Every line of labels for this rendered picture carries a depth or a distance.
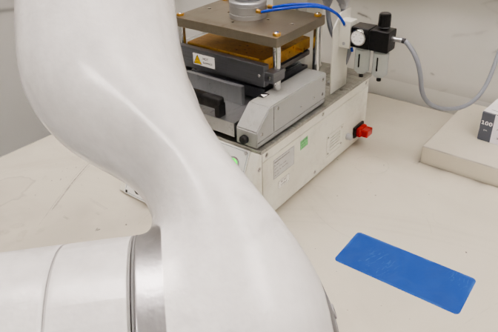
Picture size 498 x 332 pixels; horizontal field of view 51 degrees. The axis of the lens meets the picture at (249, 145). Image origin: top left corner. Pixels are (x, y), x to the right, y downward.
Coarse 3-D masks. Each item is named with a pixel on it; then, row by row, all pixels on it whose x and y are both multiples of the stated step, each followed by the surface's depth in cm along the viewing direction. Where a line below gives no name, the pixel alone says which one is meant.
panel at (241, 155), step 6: (222, 144) 103; (228, 144) 102; (228, 150) 102; (234, 150) 101; (240, 150) 100; (246, 150) 99; (234, 156) 101; (240, 156) 100; (246, 156) 99; (240, 162) 100; (246, 162) 99; (246, 168) 100; (126, 186) 118; (126, 192) 117; (132, 192) 117; (138, 198) 116
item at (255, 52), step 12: (204, 36) 116; (216, 36) 116; (300, 36) 114; (216, 48) 109; (228, 48) 109; (240, 48) 109; (252, 48) 109; (264, 48) 108; (288, 48) 108; (300, 48) 110; (264, 60) 103; (288, 60) 110
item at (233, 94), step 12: (192, 72) 111; (192, 84) 112; (204, 84) 110; (216, 84) 108; (228, 84) 106; (240, 84) 105; (228, 96) 107; (240, 96) 105; (204, 108) 105; (228, 108) 105; (240, 108) 105; (216, 120) 102; (228, 120) 100; (228, 132) 101
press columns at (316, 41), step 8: (184, 32) 114; (320, 32) 111; (184, 40) 115; (320, 40) 112; (280, 48) 100; (280, 56) 101; (280, 64) 102; (312, 64) 115; (280, 80) 104; (280, 88) 105
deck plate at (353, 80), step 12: (348, 72) 130; (348, 84) 123; (336, 96) 118; (324, 108) 113; (300, 120) 108; (216, 132) 105; (288, 132) 104; (240, 144) 100; (264, 144) 100; (276, 144) 101
